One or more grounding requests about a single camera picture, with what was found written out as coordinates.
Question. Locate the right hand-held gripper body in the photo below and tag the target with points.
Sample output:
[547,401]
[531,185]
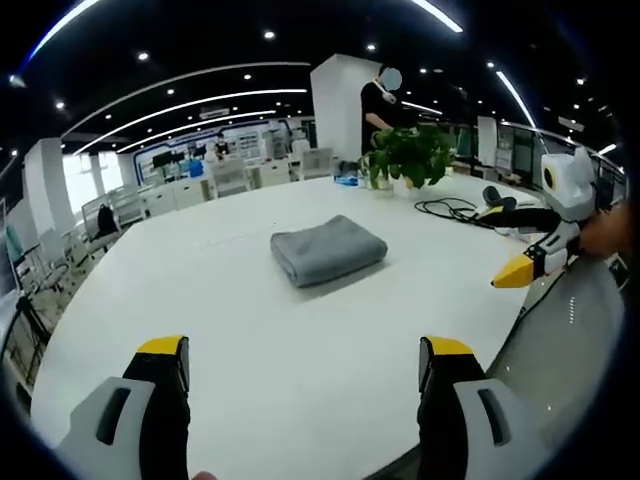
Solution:
[570,185]

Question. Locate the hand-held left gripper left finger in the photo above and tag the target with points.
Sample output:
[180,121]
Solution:
[160,400]

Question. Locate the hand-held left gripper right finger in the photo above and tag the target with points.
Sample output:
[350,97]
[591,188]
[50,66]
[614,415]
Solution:
[445,405]

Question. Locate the grey towel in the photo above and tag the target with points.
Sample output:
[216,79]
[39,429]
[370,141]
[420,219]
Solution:
[325,250]

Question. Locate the person's right hand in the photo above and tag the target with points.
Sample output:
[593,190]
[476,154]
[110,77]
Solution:
[607,235]

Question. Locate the person's left hand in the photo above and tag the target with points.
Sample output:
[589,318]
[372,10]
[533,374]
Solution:
[207,476]

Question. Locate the potted green plant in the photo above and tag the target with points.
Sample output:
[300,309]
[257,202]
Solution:
[410,155]

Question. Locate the white table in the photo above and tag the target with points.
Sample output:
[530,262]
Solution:
[300,350]

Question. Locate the black tripod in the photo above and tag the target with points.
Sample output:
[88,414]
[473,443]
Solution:
[27,320]

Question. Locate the blue tissue packet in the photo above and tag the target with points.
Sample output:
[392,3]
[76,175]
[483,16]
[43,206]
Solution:
[347,181]

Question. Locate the black backpack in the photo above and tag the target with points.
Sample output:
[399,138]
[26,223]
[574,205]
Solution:
[108,220]

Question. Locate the grey cloth bundle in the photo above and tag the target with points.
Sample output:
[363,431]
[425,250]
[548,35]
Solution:
[349,167]

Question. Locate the white cabinet counter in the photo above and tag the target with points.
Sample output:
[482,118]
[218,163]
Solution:
[185,192]

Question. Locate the white office chair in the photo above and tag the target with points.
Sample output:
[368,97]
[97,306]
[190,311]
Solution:
[317,164]
[230,180]

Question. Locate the black desktop monitor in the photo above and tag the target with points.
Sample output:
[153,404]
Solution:
[161,160]

